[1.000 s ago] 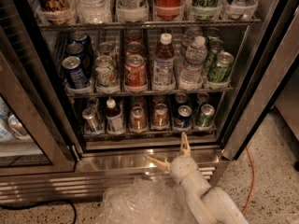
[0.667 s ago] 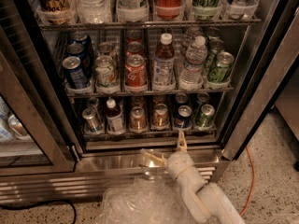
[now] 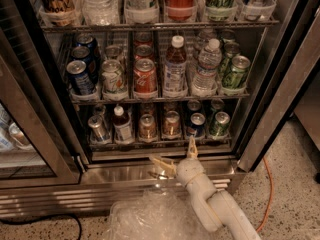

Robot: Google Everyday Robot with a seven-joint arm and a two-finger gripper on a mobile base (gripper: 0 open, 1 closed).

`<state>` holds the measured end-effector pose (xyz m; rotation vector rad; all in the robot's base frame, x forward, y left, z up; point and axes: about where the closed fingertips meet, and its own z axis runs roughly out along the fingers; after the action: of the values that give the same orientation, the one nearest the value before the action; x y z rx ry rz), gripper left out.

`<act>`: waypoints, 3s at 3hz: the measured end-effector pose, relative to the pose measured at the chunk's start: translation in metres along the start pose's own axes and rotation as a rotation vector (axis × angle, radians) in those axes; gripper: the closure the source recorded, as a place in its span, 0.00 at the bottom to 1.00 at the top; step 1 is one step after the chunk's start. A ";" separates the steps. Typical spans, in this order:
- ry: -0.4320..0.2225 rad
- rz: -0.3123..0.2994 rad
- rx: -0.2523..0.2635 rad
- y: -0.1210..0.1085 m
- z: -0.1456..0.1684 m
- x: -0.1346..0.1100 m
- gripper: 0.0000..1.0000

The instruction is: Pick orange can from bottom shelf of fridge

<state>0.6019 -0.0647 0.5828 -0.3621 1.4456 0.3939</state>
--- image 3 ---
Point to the tan can top left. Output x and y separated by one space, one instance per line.
59 11

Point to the green can middle front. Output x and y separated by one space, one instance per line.
237 72

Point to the clear plastic wrap bundle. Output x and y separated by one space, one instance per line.
155 216

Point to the water bottle top shelf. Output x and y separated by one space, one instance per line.
100 12

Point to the water bottle middle shelf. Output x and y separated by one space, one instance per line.
209 60

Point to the green can bottom front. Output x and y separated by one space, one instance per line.
219 124

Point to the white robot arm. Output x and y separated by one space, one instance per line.
214 208

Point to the glass fridge door left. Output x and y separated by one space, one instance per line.
19 98

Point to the red coke can front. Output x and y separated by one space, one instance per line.
145 76

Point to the orange soda can front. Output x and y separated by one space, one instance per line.
171 123

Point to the water bottle shelf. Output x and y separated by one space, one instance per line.
100 12
209 60

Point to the blue pepsi can bottom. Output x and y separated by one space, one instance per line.
195 126

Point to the stainless steel fridge cabinet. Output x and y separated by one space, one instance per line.
269 36

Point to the open fridge door right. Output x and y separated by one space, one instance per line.
299 70

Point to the orange soda can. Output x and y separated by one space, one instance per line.
147 127
171 123

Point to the red coke can top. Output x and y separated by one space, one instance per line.
179 10

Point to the red coke can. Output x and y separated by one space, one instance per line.
144 52
179 10
145 76

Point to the tea bottle shelf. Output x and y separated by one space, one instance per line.
122 123
175 65

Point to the silver can bottom left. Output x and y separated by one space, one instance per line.
98 127

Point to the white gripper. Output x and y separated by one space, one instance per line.
187 169

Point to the orange soda can left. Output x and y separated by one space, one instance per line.
147 127

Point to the white green can middle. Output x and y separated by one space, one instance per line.
112 74

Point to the blue can middle front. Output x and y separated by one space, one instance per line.
79 77

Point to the tea bottle middle shelf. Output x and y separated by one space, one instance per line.
175 65

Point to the tea bottle bottom shelf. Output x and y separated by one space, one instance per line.
122 123

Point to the green can top shelf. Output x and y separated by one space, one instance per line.
219 10

